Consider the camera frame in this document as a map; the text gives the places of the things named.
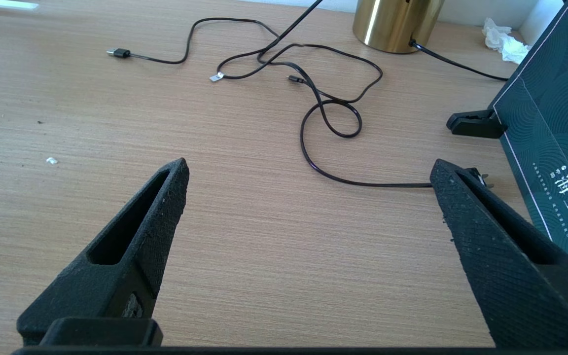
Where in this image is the black USB cable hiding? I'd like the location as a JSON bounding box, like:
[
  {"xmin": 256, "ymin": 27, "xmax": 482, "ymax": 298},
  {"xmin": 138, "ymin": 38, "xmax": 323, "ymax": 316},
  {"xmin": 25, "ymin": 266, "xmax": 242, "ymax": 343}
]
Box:
[{"xmin": 106, "ymin": 18, "xmax": 309, "ymax": 84}]

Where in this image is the black cable with connector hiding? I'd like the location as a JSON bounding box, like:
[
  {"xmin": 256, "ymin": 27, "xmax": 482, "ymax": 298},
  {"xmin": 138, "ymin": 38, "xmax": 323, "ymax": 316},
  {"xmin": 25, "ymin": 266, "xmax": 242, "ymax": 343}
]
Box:
[{"xmin": 217, "ymin": 0, "xmax": 509, "ymax": 189}]

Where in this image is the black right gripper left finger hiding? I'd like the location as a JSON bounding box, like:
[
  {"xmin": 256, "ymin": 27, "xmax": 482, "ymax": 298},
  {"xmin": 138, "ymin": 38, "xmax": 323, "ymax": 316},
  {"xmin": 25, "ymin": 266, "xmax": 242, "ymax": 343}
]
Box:
[{"xmin": 16, "ymin": 158, "xmax": 190, "ymax": 346}]

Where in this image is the black clip stand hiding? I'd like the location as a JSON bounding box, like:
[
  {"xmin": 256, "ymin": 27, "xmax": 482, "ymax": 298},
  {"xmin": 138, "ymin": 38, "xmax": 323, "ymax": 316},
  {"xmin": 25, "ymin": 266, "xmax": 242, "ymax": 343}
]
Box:
[{"xmin": 446, "ymin": 109, "xmax": 507, "ymax": 139}]

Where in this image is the crumpled white tissue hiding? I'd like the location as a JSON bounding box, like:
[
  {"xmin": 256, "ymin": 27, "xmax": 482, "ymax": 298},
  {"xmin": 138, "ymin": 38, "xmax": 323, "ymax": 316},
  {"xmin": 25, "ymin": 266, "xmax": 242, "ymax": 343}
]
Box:
[{"xmin": 481, "ymin": 17, "xmax": 531, "ymax": 65}]

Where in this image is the gold desk lamp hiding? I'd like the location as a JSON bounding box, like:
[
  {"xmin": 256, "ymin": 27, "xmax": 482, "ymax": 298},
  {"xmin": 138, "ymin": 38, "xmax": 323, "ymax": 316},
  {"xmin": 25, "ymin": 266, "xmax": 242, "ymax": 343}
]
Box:
[{"xmin": 352, "ymin": 0, "xmax": 446, "ymax": 54}]

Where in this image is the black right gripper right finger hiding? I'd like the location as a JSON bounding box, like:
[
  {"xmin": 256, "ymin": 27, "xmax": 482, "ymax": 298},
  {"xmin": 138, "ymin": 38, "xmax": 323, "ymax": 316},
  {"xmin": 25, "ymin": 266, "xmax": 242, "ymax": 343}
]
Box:
[{"xmin": 429, "ymin": 159, "xmax": 568, "ymax": 348}]

